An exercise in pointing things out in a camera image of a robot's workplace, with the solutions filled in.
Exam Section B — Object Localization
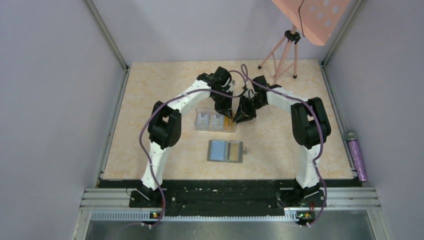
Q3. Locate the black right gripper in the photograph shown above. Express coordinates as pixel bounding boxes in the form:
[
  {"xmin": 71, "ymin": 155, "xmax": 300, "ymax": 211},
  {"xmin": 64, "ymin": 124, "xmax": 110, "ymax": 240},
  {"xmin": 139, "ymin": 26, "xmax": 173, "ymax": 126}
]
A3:
[{"xmin": 233, "ymin": 95, "xmax": 267, "ymax": 125}]

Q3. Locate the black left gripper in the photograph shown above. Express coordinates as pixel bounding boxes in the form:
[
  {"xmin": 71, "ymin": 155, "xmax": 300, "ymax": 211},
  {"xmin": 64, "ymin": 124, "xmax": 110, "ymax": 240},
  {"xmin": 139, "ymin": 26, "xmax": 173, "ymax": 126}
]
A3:
[{"xmin": 211, "ymin": 90, "xmax": 233, "ymax": 120}]

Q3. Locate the clear plastic card box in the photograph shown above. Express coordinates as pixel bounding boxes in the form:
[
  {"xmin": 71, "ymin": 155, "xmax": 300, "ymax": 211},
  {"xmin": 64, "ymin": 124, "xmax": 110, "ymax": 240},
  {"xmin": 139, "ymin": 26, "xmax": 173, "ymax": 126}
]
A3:
[{"xmin": 193, "ymin": 107, "xmax": 237, "ymax": 133}]

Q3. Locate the yellow credit card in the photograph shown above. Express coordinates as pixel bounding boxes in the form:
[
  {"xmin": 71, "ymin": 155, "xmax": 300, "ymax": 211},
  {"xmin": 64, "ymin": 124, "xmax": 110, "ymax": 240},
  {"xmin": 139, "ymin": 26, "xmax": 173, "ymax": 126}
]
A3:
[{"xmin": 227, "ymin": 142, "xmax": 240, "ymax": 162}]

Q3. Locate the grey card holder wallet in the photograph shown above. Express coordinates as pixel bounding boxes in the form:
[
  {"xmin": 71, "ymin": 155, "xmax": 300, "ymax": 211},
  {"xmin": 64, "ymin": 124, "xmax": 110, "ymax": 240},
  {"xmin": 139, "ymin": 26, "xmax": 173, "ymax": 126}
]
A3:
[{"xmin": 206, "ymin": 140, "xmax": 248, "ymax": 164}]

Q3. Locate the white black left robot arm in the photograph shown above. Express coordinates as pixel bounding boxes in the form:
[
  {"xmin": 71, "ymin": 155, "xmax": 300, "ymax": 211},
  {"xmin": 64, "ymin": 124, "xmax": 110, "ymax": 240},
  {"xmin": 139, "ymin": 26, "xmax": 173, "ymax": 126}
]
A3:
[{"xmin": 137, "ymin": 66, "xmax": 234, "ymax": 207}]

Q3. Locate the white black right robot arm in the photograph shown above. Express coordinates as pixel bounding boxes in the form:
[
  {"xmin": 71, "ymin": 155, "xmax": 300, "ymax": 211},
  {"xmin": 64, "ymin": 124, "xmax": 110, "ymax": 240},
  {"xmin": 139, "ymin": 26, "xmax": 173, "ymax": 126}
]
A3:
[{"xmin": 232, "ymin": 75, "xmax": 332, "ymax": 206}]

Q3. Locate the yellow card stack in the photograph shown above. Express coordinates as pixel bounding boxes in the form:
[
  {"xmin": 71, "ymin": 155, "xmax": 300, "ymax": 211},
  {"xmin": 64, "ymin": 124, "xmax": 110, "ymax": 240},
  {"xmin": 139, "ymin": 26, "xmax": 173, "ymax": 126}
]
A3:
[{"xmin": 223, "ymin": 116, "xmax": 237, "ymax": 133}]

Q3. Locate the pink tripod stand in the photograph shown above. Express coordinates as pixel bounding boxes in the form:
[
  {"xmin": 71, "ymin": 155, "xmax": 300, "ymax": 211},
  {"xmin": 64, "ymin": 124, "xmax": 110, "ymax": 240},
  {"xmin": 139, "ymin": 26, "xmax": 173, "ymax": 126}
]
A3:
[{"xmin": 257, "ymin": 24, "xmax": 301, "ymax": 84}]

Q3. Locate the purple glitter bottle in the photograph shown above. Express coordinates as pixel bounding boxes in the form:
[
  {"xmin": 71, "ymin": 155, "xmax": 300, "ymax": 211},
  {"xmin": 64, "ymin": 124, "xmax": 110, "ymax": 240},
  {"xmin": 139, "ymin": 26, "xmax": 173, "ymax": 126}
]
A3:
[{"xmin": 344, "ymin": 130, "xmax": 368, "ymax": 182}]

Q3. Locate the pink perforated panel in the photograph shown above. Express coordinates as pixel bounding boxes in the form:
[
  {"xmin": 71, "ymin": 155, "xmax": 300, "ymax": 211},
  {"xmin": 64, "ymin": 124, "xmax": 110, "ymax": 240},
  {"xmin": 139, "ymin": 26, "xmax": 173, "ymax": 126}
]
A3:
[{"xmin": 272, "ymin": 0, "xmax": 350, "ymax": 46}]

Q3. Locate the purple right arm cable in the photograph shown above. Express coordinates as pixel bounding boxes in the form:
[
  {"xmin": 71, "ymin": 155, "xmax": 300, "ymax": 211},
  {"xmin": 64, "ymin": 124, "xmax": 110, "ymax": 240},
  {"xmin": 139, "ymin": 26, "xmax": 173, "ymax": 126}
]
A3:
[{"xmin": 240, "ymin": 63, "xmax": 328, "ymax": 226}]

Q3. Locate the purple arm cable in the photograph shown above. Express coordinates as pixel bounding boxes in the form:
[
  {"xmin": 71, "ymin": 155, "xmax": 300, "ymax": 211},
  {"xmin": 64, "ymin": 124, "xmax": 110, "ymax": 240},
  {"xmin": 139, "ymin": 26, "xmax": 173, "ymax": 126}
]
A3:
[
  {"xmin": 138, "ymin": 69, "xmax": 249, "ymax": 228},
  {"xmin": 240, "ymin": 63, "xmax": 328, "ymax": 226}
]

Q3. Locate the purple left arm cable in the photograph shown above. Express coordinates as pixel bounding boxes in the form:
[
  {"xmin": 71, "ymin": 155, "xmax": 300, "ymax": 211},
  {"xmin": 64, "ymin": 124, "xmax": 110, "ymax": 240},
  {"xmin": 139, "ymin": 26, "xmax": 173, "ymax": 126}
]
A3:
[{"xmin": 138, "ymin": 69, "xmax": 249, "ymax": 228}]

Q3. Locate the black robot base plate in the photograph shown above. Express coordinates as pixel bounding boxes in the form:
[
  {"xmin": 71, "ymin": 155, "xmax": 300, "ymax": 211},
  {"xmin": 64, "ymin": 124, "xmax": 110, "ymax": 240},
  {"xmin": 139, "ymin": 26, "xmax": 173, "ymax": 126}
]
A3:
[{"xmin": 98, "ymin": 180, "xmax": 325, "ymax": 217}]

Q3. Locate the aluminium frame rail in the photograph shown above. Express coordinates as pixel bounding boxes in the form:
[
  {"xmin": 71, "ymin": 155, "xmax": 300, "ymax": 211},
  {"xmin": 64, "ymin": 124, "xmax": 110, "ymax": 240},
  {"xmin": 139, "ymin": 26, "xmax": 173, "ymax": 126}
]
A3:
[{"xmin": 80, "ymin": 187, "xmax": 381, "ymax": 224}]

